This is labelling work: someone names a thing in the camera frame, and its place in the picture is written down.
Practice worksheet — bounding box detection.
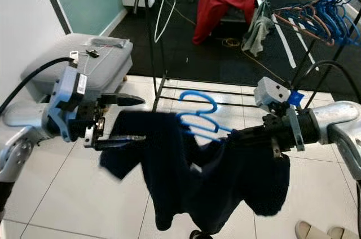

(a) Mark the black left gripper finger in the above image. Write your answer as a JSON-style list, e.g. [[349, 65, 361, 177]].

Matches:
[[93, 135, 146, 151], [102, 94, 146, 107]]

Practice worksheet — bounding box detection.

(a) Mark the navy printed t-shirt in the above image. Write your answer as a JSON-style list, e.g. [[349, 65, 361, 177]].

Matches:
[[99, 109, 291, 235]]

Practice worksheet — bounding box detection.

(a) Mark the brown plastic hanger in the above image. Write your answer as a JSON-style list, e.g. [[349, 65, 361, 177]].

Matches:
[[272, 2, 336, 45]]

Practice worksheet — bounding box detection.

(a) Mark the olive green garment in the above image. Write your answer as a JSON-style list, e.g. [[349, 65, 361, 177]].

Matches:
[[243, 0, 276, 56]]

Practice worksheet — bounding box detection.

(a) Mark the red garment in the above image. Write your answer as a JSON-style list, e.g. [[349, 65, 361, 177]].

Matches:
[[192, 0, 266, 45]]

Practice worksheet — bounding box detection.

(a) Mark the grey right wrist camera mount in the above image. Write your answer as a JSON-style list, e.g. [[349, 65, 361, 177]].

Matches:
[[254, 77, 305, 152]]

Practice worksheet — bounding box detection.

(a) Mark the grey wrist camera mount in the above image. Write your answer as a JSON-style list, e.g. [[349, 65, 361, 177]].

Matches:
[[254, 77, 305, 152], [48, 65, 89, 143]]

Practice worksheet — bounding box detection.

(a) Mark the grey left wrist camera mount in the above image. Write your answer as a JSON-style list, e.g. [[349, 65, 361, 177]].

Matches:
[[48, 65, 89, 143]]

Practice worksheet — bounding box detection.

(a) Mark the white wire hanger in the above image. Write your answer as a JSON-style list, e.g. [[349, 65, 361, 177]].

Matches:
[[153, 0, 177, 45]]

